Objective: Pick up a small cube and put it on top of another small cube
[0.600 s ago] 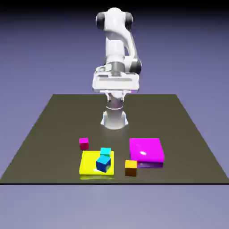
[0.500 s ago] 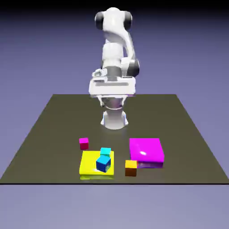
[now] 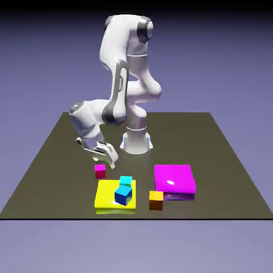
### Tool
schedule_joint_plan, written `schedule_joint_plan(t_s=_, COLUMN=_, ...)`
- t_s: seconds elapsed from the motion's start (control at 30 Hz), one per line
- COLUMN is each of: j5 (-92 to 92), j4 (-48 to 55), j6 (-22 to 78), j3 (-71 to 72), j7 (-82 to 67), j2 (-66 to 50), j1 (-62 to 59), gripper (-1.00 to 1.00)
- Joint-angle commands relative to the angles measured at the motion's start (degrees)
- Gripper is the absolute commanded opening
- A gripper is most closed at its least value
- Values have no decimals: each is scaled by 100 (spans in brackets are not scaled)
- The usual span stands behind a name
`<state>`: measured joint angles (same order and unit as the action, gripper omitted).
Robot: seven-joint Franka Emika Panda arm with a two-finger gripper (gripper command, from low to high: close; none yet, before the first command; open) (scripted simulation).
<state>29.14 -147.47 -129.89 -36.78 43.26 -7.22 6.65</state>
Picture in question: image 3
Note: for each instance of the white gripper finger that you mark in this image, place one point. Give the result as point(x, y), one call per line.
point(96, 159)
point(112, 166)

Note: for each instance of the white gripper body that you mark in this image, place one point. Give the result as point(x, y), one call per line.
point(100, 155)

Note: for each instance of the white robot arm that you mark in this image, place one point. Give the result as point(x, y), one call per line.
point(136, 70)

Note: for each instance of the small magenta cube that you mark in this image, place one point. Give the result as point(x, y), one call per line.
point(100, 171)

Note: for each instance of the small cyan cube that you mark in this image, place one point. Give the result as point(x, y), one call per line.
point(125, 180)

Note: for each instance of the small blue cube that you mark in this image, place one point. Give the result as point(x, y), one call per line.
point(122, 196)

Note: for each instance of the small orange cube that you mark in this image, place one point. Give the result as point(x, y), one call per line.
point(156, 200)

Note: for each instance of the large yellow box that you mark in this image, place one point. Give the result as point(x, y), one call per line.
point(104, 196)

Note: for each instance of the large magenta box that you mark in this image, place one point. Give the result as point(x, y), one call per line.
point(173, 178)

